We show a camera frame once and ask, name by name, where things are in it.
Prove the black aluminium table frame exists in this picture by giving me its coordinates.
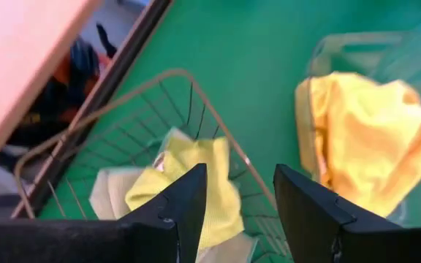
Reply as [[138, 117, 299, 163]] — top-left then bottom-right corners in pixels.
[[11, 0, 175, 220]]

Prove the yellow microfiber towel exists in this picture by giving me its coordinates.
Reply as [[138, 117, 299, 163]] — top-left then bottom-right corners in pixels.
[[293, 71, 421, 219]]

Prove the pale green towel teal edging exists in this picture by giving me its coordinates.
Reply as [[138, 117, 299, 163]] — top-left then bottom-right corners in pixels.
[[88, 166, 259, 263]]

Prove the tan wooden desk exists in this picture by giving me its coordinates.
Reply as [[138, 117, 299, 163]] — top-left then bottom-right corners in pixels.
[[0, 0, 104, 175]]

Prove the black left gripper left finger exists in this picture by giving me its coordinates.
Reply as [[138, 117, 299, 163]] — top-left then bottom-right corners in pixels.
[[0, 163, 208, 263]]

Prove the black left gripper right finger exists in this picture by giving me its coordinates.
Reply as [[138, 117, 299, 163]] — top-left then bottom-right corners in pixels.
[[273, 163, 421, 263]]

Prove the green felt mat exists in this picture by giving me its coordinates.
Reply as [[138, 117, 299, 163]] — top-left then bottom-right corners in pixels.
[[37, 0, 421, 263]]

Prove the copper wire basket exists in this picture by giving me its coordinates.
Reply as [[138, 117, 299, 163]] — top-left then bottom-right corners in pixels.
[[11, 68, 292, 263]]

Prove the lime green microfiber towel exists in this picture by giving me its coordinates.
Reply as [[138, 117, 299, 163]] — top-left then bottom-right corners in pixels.
[[124, 126, 246, 250]]

